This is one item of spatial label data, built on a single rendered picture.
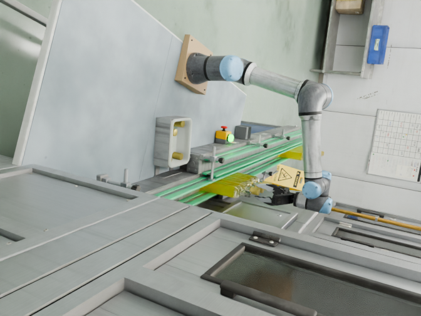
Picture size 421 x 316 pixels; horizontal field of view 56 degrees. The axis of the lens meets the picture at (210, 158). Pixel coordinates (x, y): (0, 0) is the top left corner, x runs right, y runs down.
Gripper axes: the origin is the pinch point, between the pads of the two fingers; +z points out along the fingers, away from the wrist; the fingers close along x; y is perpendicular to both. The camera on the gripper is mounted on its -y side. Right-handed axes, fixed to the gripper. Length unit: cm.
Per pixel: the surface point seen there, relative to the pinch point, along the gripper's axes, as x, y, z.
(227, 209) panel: -12.4, -1.1, 14.2
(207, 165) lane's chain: 8.5, -3.2, 27.2
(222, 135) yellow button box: 20.7, 27.8, 34.9
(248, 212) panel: -12.9, 3.1, 4.4
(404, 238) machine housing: -16, 32, -68
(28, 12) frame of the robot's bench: 73, -55, 95
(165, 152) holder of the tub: 18.0, -31.7, 34.0
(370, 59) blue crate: 106, 523, 21
